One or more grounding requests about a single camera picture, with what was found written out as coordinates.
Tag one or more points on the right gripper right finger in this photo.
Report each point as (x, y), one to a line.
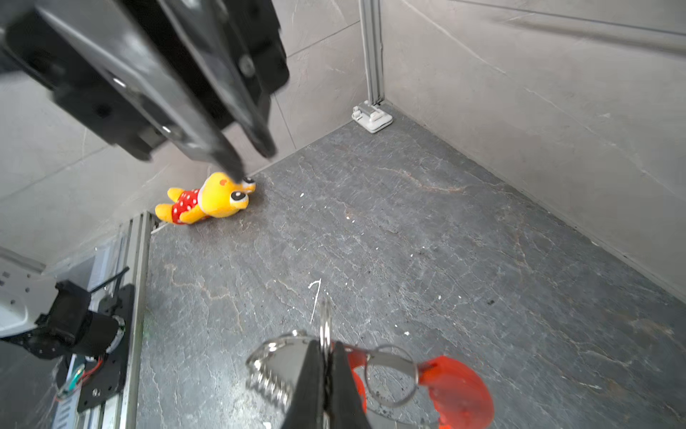
(345, 407)

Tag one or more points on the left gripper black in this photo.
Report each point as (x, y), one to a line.
(139, 74)

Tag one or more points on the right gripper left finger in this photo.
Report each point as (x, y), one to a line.
(306, 409)

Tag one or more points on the grey key organizer red handle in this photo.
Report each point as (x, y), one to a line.
(386, 376)

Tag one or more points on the yellow plush toy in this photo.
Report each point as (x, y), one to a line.
(219, 197)

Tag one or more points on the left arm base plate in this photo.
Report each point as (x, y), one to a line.
(111, 326)

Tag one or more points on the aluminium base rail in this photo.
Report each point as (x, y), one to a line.
(120, 261)

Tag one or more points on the white corner bracket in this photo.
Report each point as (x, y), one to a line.
(371, 118)

